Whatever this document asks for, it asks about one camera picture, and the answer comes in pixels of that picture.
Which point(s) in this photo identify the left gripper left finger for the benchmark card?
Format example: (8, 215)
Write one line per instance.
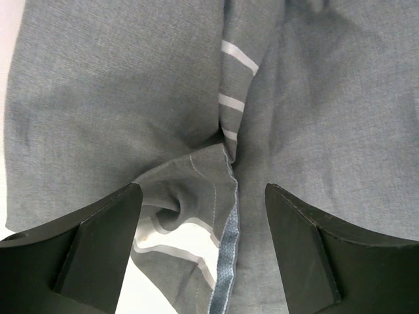
(75, 263)

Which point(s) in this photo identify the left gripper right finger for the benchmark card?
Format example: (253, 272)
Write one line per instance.
(328, 265)

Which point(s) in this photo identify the grey striped cloth placemat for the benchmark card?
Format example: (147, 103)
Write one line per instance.
(204, 103)

